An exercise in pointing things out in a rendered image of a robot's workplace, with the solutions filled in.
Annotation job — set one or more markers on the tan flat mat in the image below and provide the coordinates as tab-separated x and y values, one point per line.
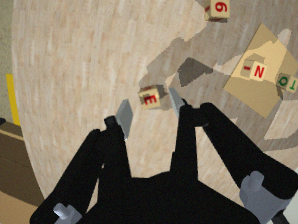
262	96

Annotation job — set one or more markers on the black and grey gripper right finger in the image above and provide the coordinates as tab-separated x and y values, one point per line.
266	185

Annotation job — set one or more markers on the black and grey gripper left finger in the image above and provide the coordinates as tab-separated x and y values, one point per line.
77	184

